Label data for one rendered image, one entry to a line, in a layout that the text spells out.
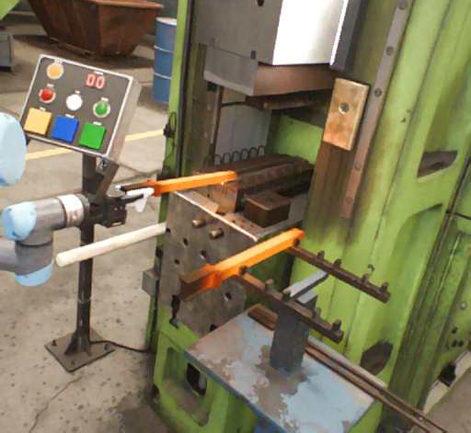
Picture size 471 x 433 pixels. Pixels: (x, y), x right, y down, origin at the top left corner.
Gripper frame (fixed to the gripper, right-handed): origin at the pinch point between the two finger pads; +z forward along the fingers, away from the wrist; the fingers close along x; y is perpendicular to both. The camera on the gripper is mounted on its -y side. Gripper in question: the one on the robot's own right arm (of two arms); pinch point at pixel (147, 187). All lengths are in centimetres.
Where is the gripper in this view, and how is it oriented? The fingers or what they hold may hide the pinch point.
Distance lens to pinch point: 137.9
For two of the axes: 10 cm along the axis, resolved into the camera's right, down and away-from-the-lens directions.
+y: -1.5, 9.2, 3.7
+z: 6.8, -1.8, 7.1
